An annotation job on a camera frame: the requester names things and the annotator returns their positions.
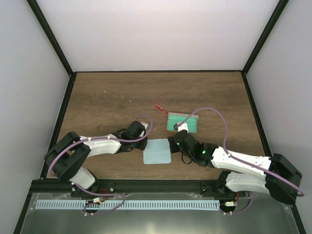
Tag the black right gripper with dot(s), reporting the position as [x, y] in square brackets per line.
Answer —
[173, 147]

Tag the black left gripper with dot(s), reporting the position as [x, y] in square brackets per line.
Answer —
[142, 146]

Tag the grey case green lining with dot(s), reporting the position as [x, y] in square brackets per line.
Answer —
[176, 118]

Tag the light blue cleaning cloth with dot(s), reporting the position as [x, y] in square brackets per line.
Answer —
[157, 151]

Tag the pink transparent sunglasses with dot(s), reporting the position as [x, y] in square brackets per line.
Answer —
[159, 107]

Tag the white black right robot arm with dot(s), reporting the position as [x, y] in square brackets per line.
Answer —
[274, 175]

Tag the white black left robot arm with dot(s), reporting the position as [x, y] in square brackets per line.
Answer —
[69, 154]

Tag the grey metal front panel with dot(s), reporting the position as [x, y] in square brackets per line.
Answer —
[258, 214]

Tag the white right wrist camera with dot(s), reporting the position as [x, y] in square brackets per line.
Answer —
[181, 126]

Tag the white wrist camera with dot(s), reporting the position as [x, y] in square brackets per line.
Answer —
[181, 126]
[144, 124]

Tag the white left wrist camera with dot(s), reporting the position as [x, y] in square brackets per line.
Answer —
[144, 124]

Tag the black aluminium frame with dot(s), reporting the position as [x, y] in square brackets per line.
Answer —
[256, 137]

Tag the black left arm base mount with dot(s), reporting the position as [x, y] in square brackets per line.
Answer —
[101, 186]

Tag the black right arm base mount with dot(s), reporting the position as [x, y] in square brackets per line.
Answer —
[212, 188]

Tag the light blue slotted cable duct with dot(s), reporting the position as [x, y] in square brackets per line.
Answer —
[202, 205]

